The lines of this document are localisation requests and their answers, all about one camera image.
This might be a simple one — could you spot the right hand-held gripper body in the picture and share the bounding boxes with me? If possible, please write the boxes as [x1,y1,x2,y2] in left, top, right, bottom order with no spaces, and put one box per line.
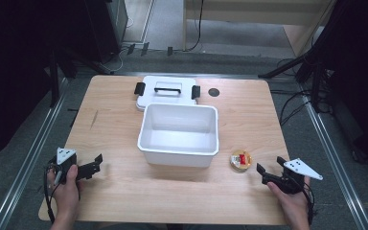
[276,155,324,196]

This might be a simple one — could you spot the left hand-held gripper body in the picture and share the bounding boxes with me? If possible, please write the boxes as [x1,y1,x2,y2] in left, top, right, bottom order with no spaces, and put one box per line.
[48,147,80,185]

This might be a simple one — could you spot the white plastic storage box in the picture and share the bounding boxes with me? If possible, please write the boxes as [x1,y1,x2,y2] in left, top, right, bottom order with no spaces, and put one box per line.
[136,103,220,169]

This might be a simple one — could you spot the person's right hand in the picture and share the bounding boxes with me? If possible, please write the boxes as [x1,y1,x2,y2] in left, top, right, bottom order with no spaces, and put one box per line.
[265,175,312,222]

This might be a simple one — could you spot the person's left hand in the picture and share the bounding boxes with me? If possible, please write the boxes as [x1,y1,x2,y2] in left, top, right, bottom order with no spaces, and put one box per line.
[46,164,81,221]

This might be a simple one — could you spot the black metal stand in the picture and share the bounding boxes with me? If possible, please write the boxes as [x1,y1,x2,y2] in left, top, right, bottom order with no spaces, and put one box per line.
[257,18,327,113]
[46,44,80,108]

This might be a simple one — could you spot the black curtain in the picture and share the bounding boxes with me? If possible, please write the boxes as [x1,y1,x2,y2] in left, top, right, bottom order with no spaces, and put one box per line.
[0,0,92,166]
[312,0,368,171]

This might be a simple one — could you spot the black cabinet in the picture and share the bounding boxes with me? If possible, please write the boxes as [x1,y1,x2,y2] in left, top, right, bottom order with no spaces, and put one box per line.
[84,0,129,64]

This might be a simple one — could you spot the light wooden partition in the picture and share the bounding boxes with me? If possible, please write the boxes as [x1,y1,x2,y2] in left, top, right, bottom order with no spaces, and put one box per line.
[182,0,337,56]

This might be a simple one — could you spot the right hand-held gripper black cable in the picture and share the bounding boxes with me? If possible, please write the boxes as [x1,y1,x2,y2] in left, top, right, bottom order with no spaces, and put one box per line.
[300,178,316,226]

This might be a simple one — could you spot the hand-held gripper black cable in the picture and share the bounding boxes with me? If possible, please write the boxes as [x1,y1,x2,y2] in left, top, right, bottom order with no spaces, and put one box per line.
[43,162,58,224]
[300,178,316,226]

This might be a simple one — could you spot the metal floor rail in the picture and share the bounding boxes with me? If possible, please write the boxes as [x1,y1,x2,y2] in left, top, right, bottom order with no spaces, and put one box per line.
[298,83,368,230]
[0,77,69,230]

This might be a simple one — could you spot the left hand-held gripper black cable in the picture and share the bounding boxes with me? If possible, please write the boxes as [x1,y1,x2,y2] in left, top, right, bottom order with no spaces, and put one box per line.
[43,162,58,224]

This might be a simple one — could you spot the black floor cables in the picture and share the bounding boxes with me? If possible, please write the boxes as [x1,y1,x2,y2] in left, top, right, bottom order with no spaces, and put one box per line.
[268,57,314,127]

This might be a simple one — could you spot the white box lid black handle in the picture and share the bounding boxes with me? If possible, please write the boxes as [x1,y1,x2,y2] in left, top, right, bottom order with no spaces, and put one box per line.
[133,75,202,112]

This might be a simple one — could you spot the white floor cable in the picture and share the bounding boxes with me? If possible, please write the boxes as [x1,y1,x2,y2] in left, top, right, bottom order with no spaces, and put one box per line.
[102,15,135,73]

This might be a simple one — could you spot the black hanging cable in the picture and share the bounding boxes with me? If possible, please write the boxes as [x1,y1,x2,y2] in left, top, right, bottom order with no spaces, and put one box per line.
[186,0,205,53]

